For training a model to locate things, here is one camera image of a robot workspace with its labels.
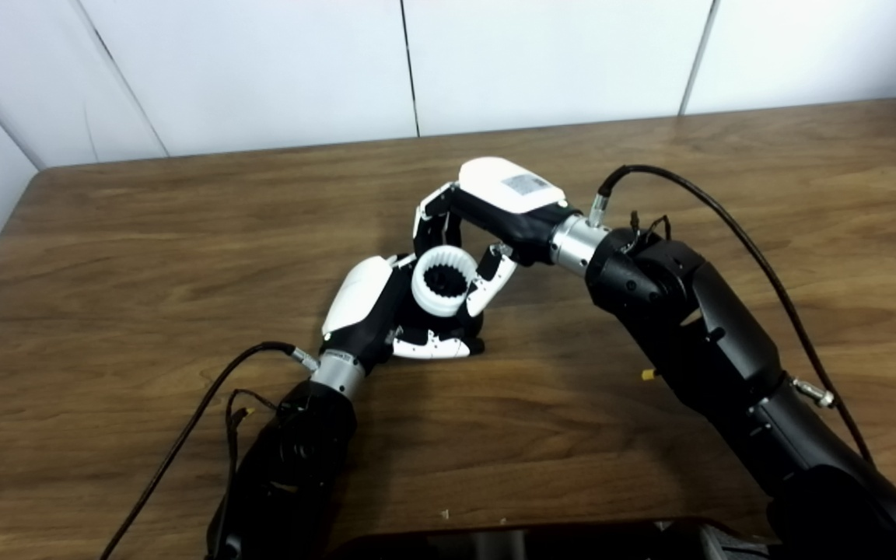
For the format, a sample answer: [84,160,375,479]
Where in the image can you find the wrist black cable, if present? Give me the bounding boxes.
[98,341,320,560]
[588,164,877,467]

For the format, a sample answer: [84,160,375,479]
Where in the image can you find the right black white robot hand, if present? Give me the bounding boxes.
[413,157,583,318]

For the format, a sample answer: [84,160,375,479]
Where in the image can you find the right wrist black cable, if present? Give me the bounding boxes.
[588,164,877,467]

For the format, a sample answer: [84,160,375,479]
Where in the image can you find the right arm thin wires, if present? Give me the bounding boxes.
[627,210,673,254]

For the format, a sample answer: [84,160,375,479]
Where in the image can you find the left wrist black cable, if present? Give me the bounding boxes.
[98,341,320,560]

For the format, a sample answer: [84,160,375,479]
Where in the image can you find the arm thin wires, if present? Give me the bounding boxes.
[627,210,673,254]
[224,389,282,502]

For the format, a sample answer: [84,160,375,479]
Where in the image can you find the left arm thin wires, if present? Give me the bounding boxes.
[224,389,282,502]

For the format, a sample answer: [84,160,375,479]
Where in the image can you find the white toothed ring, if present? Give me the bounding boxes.
[411,245,471,317]

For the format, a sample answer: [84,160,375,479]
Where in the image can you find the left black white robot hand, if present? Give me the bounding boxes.
[320,253,472,377]

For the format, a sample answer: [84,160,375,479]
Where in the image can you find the black robot torso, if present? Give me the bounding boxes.
[331,517,775,560]

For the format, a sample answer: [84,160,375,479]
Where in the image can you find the round black part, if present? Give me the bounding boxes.
[394,263,486,357]

